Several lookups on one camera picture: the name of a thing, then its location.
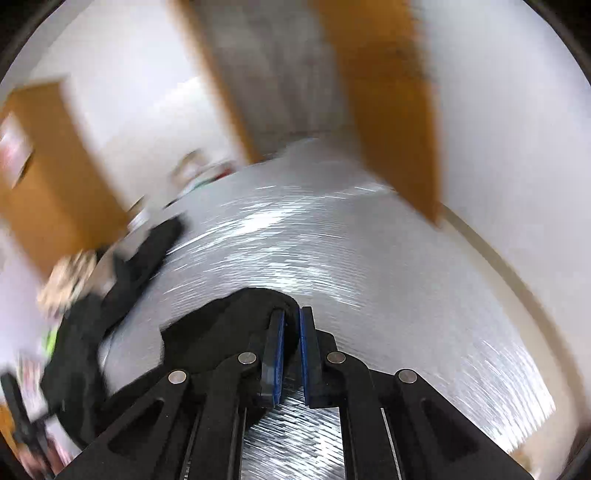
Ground paper sheet on wardrobe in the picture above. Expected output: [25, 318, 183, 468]
[0, 113, 36, 188]

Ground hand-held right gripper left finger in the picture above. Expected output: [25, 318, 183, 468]
[58, 308, 287, 480]

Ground brown cardboard box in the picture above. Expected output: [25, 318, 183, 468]
[172, 150, 208, 184]

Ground wooden door frame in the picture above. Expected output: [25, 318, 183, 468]
[168, 0, 271, 165]

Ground clear plastic door curtain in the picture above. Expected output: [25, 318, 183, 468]
[194, 0, 365, 158]

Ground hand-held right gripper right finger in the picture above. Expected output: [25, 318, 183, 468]
[298, 305, 534, 480]

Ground beige floral cloth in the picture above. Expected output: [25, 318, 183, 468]
[37, 251, 100, 319]

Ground black garment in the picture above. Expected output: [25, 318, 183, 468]
[41, 216, 301, 450]

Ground colourful printed packets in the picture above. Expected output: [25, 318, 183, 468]
[16, 353, 73, 467]

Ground wooden wardrobe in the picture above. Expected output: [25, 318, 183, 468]
[0, 80, 131, 283]

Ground small white box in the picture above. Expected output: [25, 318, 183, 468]
[126, 198, 151, 230]

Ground silver foil mat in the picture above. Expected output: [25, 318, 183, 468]
[99, 136, 557, 480]

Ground wooden door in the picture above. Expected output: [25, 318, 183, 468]
[314, 0, 445, 227]

